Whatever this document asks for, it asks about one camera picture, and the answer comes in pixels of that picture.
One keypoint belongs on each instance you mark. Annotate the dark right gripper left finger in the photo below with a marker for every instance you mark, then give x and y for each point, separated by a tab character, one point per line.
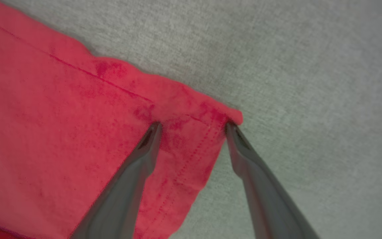
124	192

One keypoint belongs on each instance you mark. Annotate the grey fabric sofa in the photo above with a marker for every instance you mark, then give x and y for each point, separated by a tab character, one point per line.
310	66

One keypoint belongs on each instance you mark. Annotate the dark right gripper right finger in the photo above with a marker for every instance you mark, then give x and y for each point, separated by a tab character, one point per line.
264	192

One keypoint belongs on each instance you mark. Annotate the red and white jacket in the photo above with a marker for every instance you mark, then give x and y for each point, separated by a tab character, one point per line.
45	132

